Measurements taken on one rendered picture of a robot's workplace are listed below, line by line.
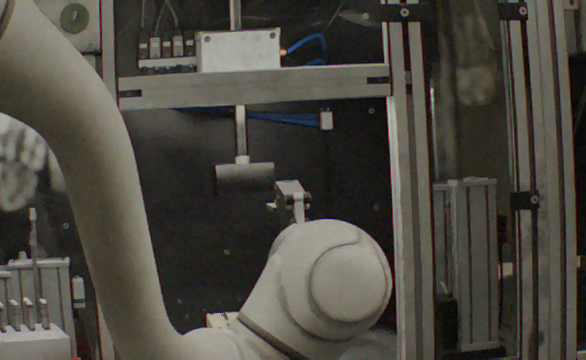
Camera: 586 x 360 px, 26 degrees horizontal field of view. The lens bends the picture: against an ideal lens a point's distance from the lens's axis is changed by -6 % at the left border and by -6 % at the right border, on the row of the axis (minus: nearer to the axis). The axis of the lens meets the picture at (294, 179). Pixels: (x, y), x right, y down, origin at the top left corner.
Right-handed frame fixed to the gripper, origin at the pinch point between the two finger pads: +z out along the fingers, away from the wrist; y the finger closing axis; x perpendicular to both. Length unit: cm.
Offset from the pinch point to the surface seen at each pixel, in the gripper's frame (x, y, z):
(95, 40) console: 21.1, 26.3, 20.4
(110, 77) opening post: 19.2, 21.2, 21.4
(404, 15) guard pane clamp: -20.7, 27.6, 21.0
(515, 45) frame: -36.8, 23.3, 21.5
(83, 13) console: 22.7, 30.0, 19.5
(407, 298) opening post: -19.2, -10.7, 21.5
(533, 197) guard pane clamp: -38.1, 1.9, 21.1
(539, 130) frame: -39.6, 11.2, 21.5
